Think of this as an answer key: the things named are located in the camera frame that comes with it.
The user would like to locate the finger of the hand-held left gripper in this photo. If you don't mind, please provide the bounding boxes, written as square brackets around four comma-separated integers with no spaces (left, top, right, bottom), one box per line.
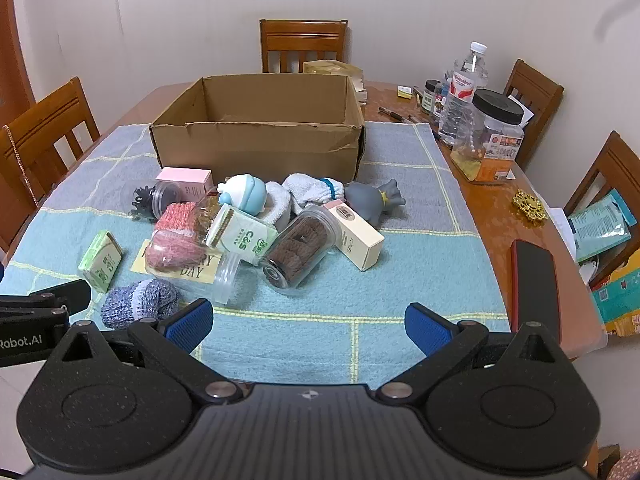
[0,280,93,317]

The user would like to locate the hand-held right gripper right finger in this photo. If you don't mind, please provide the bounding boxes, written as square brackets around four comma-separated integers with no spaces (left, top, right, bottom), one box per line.
[377,303,573,403]

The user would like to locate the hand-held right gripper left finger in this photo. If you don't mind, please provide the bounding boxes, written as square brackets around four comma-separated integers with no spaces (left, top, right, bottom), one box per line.
[47,298,246,405]

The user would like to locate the green tissue pack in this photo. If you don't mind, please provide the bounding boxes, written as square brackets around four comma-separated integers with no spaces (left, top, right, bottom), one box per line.
[77,229,125,294]
[204,204,279,266]

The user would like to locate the blue knitted sock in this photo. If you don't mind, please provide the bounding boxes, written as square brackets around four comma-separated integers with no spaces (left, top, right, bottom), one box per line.
[101,279,176,331]

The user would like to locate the yellow printed card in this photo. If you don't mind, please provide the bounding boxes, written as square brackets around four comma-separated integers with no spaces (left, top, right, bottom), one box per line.
[130,239,224,282]

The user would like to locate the clear jar of golden capsules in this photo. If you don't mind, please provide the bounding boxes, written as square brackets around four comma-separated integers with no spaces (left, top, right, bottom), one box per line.
[192,187,235,249]

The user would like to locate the pink knitted sock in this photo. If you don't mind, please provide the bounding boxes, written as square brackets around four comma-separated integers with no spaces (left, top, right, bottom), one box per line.
[154,201,200,235]

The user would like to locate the cream rectangular box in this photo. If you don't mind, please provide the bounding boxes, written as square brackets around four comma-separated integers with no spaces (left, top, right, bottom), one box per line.
[322,199,386,272]

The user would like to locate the clear jar of black clips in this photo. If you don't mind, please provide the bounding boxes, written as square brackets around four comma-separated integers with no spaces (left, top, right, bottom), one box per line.
[122,180,184,222]

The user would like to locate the clear jar of brown rings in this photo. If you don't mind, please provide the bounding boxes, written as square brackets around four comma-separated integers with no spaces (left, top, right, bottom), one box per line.
[260,204,342,292]

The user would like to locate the grey shark toy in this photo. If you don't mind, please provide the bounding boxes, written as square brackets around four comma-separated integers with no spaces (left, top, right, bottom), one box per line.
[343,178,407,225]

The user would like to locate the blue and white toy figure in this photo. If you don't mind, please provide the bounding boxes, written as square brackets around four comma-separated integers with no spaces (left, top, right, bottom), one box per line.
[218,173,269,217]

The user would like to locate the pink rectangular box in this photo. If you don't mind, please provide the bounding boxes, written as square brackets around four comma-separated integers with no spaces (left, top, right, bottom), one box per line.
[155,167,215,202]

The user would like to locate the white socks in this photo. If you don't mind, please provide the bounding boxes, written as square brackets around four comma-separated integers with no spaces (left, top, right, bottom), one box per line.
[259,173,346,227]

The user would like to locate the brown cardboard box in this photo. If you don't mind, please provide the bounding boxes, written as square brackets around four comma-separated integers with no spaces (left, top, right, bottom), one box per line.
[149,73,367,184]

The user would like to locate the blue and grey checked blanket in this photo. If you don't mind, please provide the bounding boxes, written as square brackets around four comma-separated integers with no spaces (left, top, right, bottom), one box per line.
[0,121,512,387]

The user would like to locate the black phone red case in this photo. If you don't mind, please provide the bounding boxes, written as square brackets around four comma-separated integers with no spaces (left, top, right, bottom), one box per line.
[509,239,559,334]

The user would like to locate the golden metal trivet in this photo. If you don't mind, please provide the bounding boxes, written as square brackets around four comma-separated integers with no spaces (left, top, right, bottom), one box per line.
[509,189,550,224]

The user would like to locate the white paper sheets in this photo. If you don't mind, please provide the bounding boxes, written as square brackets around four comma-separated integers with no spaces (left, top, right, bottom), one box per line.
[547,207,577,257]

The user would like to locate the wooden chair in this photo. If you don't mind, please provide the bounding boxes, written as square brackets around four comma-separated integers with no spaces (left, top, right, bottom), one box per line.
[258,18,349,74]
[562,130,640,226]
[502,58,565,171]
[0,77,101,256]

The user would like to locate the colourful printed bag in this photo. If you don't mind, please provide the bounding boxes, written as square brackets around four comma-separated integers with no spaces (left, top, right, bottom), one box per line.
[589,262,640,339]

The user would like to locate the teal plastic packet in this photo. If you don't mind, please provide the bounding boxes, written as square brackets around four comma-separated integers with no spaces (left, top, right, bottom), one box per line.
[567,193,639,264]

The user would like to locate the large clear jar black lid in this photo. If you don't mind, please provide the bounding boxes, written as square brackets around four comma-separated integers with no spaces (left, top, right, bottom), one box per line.
[450,88,526,184]

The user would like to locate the small bottle blue cap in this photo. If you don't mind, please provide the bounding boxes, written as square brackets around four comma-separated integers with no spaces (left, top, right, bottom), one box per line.
[432,81,454,122]

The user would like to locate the small jar black lid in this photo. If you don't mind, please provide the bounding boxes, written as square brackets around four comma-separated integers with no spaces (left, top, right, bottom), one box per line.
[420,78,441,113]

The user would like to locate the clear water bottle red label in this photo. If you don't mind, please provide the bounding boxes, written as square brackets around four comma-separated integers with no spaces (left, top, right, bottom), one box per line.
[439,41,489,149]

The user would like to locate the wooden door frame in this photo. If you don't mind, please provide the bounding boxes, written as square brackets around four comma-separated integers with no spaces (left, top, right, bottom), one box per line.
[0,0,37,117]

